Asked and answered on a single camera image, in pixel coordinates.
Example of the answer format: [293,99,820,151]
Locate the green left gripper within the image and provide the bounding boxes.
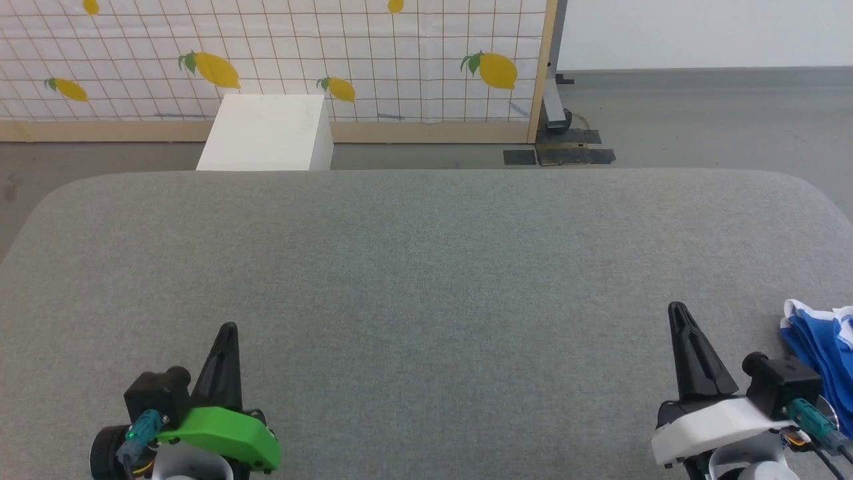
[157,322,282,471]

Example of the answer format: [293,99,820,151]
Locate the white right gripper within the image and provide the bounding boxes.
[651,301,811,466]

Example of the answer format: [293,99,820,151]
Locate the blue and white garment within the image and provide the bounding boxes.
[779,299,853,439]

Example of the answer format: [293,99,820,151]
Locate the grey fabric sofa seat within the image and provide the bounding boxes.
[0,168,853,480]

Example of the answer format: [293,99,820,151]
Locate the long black floor mat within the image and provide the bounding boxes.
[536,147,617,166]

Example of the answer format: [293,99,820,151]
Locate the white rectangular box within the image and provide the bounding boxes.
[195,93,335,172]

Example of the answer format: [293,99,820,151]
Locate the lemon print partition screen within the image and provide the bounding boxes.
[0,0,560,145]

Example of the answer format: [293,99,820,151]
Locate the teal-plug left camera cable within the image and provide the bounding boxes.
[116,409,169,466]

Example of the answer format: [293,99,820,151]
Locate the teal-plug camera cable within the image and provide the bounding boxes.
[785,398,853,462]
[116,409,169,466]

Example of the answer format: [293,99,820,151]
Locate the teal-plug right camera cable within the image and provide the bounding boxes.
[785,398,853,462]

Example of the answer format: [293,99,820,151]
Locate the grey metal stand post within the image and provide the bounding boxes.
[542,0,574,131]

